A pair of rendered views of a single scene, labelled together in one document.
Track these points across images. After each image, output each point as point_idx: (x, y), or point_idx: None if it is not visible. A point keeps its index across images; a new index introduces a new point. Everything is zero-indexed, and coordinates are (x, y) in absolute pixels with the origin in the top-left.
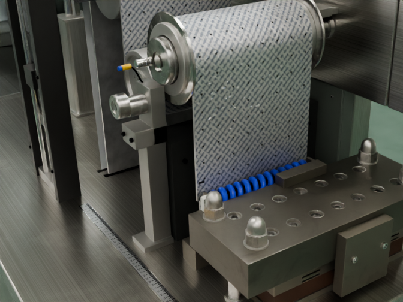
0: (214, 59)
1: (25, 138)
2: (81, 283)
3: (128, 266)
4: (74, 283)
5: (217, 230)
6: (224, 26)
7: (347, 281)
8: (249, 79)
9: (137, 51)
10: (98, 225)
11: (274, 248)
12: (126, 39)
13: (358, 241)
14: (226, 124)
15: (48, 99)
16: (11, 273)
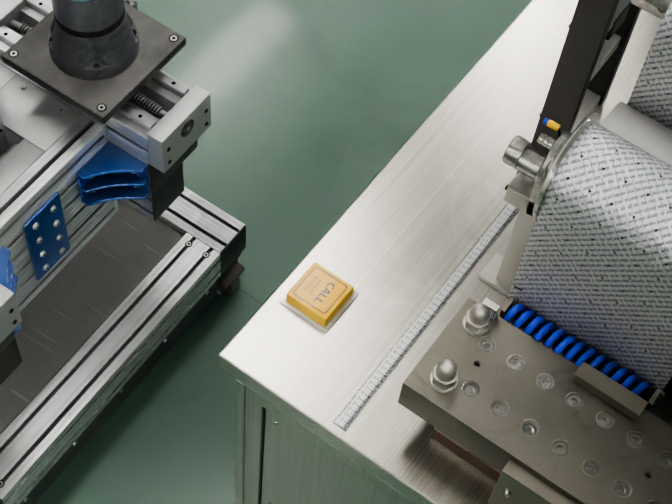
0: (572, 214)
1: (659, 25)
2: (401, 241)
3: (448, 272)
4: (399, 233)
5: (450, 336)
6: (614, 197)
7: (497, 499)
8: (610, 263)
9: (610, 115)
10: (506, 208)
11: (440, 399)
12: (639, 87)
13: (517, 486)
14: (566, 273)
15: (568, 54)
16: (387, 170)
